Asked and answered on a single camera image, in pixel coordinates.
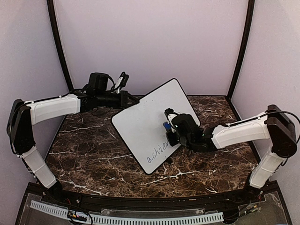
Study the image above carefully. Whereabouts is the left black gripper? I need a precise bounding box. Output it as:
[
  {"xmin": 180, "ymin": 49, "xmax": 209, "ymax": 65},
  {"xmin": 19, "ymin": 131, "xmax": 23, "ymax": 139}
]
[{"xmin": 97, "ymin": 91, "xmax": 140, "ymax": 110}]

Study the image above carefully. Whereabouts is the blue whiteboard eraser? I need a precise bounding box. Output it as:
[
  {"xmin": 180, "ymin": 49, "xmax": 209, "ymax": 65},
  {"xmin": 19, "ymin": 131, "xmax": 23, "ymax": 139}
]
[{"xmin": 163, "ymin": 122, "xmax": 171, "ymax": 131}]

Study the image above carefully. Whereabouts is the white whiteboard with black frame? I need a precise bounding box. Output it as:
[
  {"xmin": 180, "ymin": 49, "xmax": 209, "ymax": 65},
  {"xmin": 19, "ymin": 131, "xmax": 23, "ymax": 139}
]
[{"xmin": 111, "ymin": 78, "xmax": 200, "ymax": 174}]

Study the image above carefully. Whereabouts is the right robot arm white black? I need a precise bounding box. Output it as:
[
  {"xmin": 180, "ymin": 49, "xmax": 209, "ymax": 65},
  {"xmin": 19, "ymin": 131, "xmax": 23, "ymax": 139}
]
[{"xmin": 164, "ymin": 105, "xmax": 300, "ymax": 203}]

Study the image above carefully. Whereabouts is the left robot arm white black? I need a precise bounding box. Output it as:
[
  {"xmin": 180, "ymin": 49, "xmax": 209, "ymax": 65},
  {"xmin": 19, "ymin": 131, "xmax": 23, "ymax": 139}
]
[{"xmin": 7, "ymin": 89, "xmax": 139, "ymax": 204}]

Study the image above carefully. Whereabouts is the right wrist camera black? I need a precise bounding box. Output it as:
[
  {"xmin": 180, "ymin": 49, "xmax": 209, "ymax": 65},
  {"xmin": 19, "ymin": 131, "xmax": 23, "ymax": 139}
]
[{"xmin": 171, "ymin": 114, "xmax": 201, "ymax": 146}]

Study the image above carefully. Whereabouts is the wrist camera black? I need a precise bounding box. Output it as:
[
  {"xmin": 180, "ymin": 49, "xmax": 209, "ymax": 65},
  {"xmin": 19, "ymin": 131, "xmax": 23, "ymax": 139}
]
[
  {"xmin": 88, "ymin": 72, "xmax": 109, "ymax": 91},
  {"xmin": 171, "ymin": 114, "xmax": 201, "ymax": 146}
]

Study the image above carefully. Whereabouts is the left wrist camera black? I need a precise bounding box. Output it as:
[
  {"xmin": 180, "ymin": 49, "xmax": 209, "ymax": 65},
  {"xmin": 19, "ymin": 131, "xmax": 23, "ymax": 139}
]
[{"xmin": 88, "ymin": 72, "xmax": 109, "ymax": 91}]

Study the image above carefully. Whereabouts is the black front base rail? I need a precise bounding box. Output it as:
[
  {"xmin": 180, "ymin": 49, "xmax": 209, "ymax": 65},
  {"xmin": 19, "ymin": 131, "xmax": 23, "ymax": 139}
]
[{"xmin": 25, "ymin": 181, "xmax": 278, "ymax": 212}]

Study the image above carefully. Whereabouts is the white slotted cable duct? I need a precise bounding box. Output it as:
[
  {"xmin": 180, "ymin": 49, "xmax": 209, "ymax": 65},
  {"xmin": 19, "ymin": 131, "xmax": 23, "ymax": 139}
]
[{"xmin": 30, "ymin": 200, "xmax": 224, "ymax": 225}]

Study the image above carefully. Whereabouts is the left black frame post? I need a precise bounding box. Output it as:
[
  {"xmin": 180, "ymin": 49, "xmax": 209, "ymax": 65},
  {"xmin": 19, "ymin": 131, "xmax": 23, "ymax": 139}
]
[{"xmin": 46, "ymin": 0, "xmax": 74, "ymax": 91}]

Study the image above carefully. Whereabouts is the black frame post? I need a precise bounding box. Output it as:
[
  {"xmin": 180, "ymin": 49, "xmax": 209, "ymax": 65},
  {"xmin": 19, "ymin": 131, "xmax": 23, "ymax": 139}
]
[
  {"xmin": 46, "ymin": 0, "xmax": 74, "ymax": 91},
  {"xmin": 226, "ymin": 0, "xmax": 255, "ymax": 101}
]

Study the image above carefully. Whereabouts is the right black frame post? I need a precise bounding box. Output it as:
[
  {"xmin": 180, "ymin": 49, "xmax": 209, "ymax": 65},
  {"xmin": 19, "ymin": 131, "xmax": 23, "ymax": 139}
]
[{"xmin": 226, "ymin": 0, "xmax": 255, "ymax": 101}]

